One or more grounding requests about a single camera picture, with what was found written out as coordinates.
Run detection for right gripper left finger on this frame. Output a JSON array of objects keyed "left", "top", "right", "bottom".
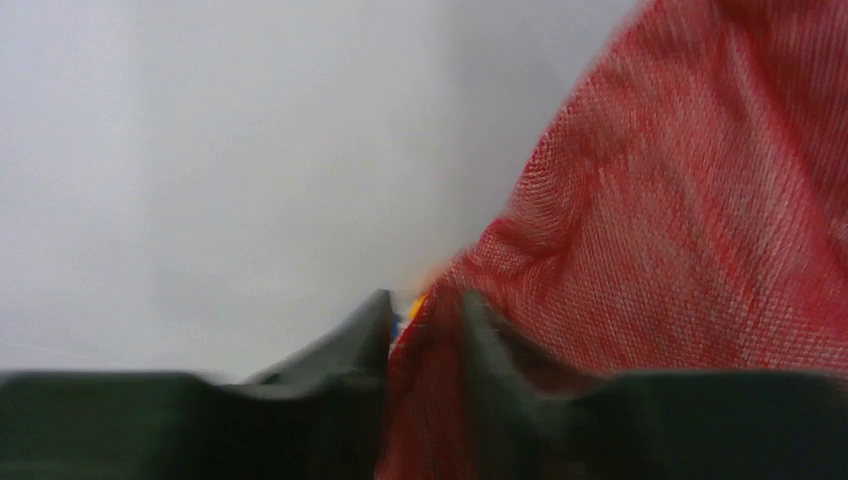
[{"left": 1, "top": 290, "right": 394, "bottom": 479}]

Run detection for red printed pillowcase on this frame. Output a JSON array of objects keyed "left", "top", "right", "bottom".
[{"left": 376, "top": 1, "right": 847, "bottom": 479}]

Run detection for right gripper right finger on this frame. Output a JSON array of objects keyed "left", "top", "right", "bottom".
[{"left": 461, "top": 292, "right": 847, "bottom": 479}]

